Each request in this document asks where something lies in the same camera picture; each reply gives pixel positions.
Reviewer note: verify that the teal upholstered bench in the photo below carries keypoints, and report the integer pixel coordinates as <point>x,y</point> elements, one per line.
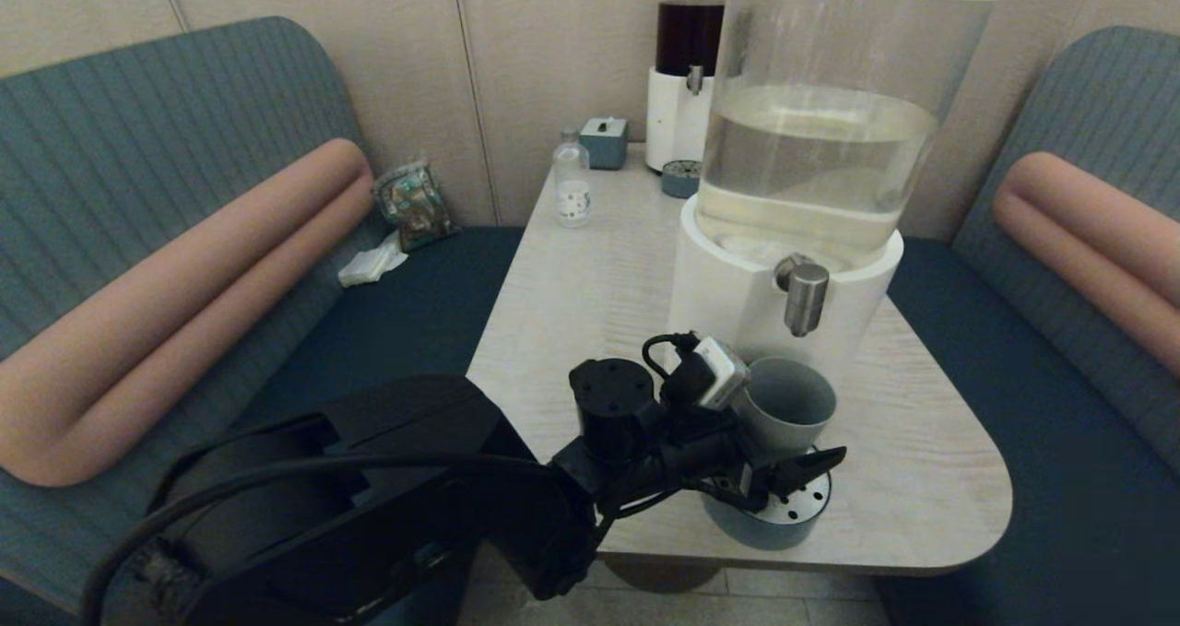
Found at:
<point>277,331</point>
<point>1060,515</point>

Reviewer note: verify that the small blue perforated drip tray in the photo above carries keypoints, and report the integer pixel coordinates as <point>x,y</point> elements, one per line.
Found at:
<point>681,180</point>

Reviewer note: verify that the dark drink dispenser white base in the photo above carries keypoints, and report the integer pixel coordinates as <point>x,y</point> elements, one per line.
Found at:
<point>673,119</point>

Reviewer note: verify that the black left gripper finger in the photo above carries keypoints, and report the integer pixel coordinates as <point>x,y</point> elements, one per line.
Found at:
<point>802,469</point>

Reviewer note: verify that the clear water dispenser white base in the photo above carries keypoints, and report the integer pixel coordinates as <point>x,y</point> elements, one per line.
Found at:
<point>728,294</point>

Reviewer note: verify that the large blue perforated drip tray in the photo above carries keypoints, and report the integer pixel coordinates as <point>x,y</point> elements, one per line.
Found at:
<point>784,515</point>

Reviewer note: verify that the blue-grey tissue box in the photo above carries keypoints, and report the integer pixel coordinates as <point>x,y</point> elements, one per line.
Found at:
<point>604,142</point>

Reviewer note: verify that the pink bolster cushion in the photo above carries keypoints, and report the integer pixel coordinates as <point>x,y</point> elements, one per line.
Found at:
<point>184,312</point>
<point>1097,230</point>

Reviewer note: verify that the printed snack bag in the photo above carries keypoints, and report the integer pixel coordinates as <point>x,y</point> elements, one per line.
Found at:
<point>415,205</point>

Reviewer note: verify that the crumpled white tissue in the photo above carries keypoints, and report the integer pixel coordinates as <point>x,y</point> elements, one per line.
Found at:
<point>371,263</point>

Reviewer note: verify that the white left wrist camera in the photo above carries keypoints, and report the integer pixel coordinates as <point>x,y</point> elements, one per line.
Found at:
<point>719,371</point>

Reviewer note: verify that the small metal dispenser tap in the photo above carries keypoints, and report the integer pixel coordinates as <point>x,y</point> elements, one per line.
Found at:
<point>694,78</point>

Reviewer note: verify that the grey plastic cup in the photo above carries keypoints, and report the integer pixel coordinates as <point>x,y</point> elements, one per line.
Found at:
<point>793,414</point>

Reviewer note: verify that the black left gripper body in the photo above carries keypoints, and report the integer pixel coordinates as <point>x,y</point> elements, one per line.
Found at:
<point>691,455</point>

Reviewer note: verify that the large metal dispenser tap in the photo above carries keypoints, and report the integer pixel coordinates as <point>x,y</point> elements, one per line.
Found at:
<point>804,296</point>

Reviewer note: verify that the clear plastic bottle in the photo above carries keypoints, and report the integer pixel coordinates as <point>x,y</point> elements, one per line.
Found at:
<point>572,186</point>

